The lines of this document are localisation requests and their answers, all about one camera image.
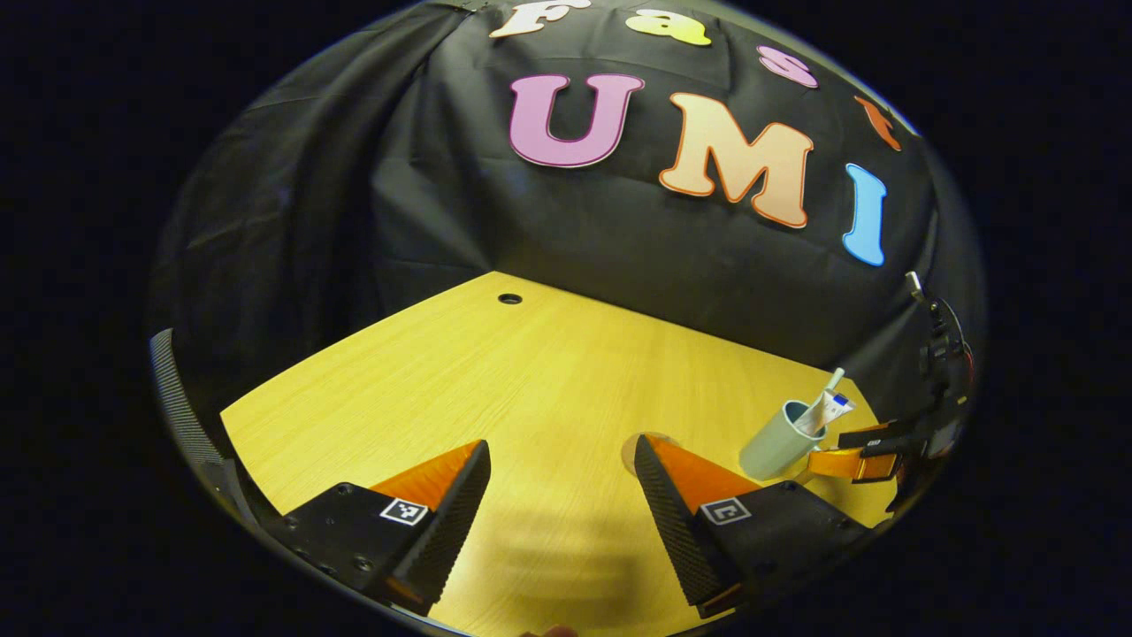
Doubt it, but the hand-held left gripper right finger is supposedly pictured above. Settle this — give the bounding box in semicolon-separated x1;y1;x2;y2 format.
633;434;874;620

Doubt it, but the white toothpaste tube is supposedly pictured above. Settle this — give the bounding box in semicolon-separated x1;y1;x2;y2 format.
794;389;857;438

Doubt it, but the round wooden coaster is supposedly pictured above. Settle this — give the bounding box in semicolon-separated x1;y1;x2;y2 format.
621;431;682;475

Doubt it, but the wooden desktop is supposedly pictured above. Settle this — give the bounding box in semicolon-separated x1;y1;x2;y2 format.
219;271;899;637

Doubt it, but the blue-grey cup with wooden handle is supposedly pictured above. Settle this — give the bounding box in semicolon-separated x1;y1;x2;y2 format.
739;400;829;482

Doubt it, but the pale green toothbrush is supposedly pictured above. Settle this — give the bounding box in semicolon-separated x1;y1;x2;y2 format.
800;368;846;427

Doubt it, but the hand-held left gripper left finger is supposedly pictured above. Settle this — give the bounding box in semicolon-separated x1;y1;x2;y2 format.
261;440;493;618

